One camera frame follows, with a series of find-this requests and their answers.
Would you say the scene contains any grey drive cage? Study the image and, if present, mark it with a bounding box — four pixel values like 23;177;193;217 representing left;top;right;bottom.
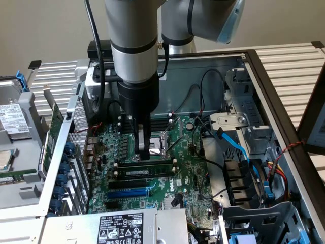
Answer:
220;200;309;244

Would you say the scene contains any black box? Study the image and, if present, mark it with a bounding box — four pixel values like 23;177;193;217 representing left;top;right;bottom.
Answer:
87;40;112;61

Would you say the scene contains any black angled plug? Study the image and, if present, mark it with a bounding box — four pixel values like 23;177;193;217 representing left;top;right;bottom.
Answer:
170;192;184;208

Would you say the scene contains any silver CPU chip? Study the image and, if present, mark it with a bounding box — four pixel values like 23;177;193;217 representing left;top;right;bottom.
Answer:
0;149;14;174

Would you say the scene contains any silver power supply unit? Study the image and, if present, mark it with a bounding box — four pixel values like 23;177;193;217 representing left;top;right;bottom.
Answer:
44;207;190;244

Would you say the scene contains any blue plastic clip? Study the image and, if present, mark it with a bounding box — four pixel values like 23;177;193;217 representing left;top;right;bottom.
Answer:
264;180;275;202

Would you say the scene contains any light blue disk wire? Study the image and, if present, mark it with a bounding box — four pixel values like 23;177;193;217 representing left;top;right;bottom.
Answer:
214;128;257;178

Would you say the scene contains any black fan shroud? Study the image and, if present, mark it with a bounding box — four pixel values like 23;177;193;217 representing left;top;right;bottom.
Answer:
222;158;270;207

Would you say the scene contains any green graphics card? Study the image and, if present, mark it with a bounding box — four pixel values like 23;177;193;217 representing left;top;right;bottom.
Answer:
38;85;66;180

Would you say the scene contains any black curved cable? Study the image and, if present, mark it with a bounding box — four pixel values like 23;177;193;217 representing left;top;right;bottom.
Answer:
190;115;225;170

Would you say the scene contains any red yellow wire bundle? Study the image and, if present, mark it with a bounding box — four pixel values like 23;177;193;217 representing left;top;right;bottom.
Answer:
265;159;290;201

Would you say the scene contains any CPU socket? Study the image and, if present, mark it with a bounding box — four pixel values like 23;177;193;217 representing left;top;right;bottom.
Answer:
132;133;170;162

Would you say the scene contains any green RAM stick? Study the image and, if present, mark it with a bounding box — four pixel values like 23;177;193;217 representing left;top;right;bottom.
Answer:
120;163;174;179
0;168;40;185

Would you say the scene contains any black framed screen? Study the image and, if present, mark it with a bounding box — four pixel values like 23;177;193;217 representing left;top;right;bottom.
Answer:
296;68;325;156

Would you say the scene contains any thin black arched wire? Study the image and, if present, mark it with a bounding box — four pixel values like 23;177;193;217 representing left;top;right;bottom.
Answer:
170;83;204;114
199;69;227;112

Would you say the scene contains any yellow black wire bundle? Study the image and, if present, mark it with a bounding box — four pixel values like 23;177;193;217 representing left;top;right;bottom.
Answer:
187;220;205;244

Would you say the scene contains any red black twisted wire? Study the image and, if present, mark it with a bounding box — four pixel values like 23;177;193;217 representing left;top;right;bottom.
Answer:
75;122;104;163
275;140;306;159

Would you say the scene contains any blue disk caddy handle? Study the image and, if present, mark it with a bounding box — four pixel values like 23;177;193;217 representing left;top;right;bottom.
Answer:
15;69;28;93

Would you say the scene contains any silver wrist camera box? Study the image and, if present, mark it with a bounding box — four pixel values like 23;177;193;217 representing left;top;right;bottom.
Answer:
84;63;120;112

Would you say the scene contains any blue expansion slot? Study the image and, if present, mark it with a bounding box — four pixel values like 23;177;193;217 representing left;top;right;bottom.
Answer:
106;185;156;201

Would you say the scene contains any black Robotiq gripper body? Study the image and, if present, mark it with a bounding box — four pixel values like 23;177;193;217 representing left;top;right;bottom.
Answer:
117;75;160;126

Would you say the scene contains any green Dell motherboard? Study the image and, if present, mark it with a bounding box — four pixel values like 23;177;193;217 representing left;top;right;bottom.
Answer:
87;115;219;222

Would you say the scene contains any RAM slot with white latches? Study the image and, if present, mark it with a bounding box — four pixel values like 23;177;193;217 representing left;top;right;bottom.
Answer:
117;113;173;124
113;159;178;170
117;118;174;130
113;166;179;182

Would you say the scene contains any thick black looped cable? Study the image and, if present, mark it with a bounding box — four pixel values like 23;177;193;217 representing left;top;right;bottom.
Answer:
107;100;120;121

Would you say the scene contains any silver drive bracket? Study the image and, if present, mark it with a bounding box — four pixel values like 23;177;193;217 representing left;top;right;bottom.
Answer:
209;112;249;140

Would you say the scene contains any thick black camera cable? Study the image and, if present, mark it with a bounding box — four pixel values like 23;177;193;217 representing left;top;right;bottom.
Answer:
83;0;107;102

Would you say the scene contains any long black expansion slot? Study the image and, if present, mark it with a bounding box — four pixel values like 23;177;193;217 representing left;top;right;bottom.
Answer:
108;178;147;191

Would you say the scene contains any open silver PC case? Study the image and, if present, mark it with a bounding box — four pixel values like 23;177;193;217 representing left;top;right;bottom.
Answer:
0;49;325;244

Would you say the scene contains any silver finned heat sink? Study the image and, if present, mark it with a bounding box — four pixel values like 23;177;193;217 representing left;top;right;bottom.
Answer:
164;198;184;210

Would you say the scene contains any silver disk bay cage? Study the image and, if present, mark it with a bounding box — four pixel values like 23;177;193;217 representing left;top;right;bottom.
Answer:
224;66;279;163

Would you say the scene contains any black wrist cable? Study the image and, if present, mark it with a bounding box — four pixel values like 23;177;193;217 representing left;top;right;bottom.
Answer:
156;40;170;78

